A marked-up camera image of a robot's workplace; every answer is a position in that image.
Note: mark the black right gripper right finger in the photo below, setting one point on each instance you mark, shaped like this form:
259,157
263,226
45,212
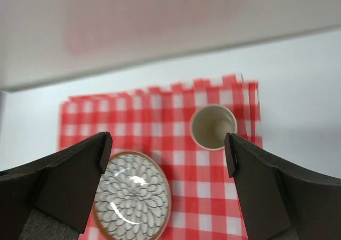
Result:
279,199

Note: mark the beige cup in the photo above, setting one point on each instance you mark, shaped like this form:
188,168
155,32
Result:
210,124

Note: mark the red white checkered cloth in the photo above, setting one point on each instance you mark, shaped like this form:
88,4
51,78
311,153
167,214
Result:
156,122

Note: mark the floral patterned ceramic bowl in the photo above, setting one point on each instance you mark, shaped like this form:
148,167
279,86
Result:
133,198

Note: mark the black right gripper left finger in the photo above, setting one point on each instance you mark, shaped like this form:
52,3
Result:
52,197

